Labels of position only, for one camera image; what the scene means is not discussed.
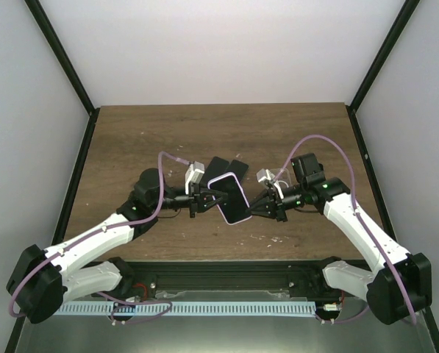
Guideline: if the black frame post left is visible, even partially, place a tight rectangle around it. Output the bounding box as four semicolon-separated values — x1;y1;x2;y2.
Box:
24;0;96;115

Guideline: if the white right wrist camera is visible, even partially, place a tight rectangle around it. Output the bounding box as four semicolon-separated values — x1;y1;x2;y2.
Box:
256;168;284;199

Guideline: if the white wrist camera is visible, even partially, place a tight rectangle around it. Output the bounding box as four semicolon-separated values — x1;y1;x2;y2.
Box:
256;168;284;199
185;161;204;195

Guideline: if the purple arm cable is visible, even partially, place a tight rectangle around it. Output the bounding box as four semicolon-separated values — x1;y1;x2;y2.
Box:
270;135;418;327
7;151;190;318

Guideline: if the clear magsafe phone case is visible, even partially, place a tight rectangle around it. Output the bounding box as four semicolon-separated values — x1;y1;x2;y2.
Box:
270;168;293;188

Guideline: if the black phone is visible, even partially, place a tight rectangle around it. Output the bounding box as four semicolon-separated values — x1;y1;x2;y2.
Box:
201;156;229;187

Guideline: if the lavender phone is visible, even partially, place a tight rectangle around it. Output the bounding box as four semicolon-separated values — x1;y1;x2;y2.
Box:
207;172;252;225

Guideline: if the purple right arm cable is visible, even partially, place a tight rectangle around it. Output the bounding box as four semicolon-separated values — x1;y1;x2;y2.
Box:
270;135;418;327

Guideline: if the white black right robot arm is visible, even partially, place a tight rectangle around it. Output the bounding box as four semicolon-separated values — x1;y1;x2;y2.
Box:
250;153;432;324

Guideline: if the light blue slotted cable duct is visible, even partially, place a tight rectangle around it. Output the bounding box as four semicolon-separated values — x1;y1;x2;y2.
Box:
55;301;316;318

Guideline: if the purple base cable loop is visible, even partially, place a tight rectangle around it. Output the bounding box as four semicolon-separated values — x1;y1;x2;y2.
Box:
110;299;174;327

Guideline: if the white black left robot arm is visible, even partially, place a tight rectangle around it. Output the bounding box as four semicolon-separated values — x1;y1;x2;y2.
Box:
6;160;251;324

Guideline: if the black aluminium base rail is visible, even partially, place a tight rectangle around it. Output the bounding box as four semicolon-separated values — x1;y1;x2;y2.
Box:
107;257;339;299

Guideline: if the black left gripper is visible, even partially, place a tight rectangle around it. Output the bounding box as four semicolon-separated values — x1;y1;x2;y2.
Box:
152;181;229;218

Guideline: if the black frame post right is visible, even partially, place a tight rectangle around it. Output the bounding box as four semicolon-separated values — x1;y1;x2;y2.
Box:
348;0;420;112

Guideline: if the black frame post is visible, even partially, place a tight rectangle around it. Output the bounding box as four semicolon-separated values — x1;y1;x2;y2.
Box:
348;0;420;112
24;0;96;115

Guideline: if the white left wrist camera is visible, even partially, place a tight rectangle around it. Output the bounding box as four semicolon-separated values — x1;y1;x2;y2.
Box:
185;161;204;195

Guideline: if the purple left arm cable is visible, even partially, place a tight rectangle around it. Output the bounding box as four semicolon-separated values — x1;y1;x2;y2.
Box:
7;151;190;318

